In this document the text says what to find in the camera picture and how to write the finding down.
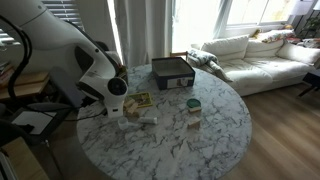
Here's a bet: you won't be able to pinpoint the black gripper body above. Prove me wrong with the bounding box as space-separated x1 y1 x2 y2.
77 80 107 102

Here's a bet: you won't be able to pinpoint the small white plastic bottle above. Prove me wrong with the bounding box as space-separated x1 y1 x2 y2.
137 115 159 126

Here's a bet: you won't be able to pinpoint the dark navy cardboard box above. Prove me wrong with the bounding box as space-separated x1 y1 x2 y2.
151 56 197 91

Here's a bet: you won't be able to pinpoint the light wooden block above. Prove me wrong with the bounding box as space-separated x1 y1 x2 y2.
122 97 136 110
186 116 202 131
188 105 203 114
126 102 140 118

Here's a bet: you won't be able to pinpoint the white plastic measuring scoop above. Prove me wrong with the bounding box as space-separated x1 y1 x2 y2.
117 116 140 131

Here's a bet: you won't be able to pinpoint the yellow dog picture book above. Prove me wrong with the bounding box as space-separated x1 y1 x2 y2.
124 91 155 110

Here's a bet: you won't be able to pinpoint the white sheet on platform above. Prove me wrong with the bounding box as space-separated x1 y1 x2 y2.
11 109 58 136

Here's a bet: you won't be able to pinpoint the wooden side shelf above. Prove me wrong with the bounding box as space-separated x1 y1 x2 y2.
0 70 52 102

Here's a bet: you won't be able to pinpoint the light grey curtain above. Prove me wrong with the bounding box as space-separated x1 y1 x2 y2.
112 0 175 69

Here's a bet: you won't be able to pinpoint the white window blinds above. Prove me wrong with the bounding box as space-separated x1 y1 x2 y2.
41 0 85 28

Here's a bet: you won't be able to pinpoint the light knitted blanket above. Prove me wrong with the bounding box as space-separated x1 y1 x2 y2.
186 48 235 83

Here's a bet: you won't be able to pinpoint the white fabric sofa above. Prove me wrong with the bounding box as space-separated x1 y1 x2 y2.
190 29 320 98

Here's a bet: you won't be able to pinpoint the patterned throw pillow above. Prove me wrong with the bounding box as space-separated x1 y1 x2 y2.
254 28 297 44

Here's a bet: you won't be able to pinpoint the black coffee table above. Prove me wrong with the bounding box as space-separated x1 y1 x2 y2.
297 70 320 98

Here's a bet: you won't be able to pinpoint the green houseplant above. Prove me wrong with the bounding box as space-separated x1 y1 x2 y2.
299 15 320 39

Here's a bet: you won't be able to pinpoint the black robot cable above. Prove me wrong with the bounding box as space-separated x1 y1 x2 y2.
0 14 34 103

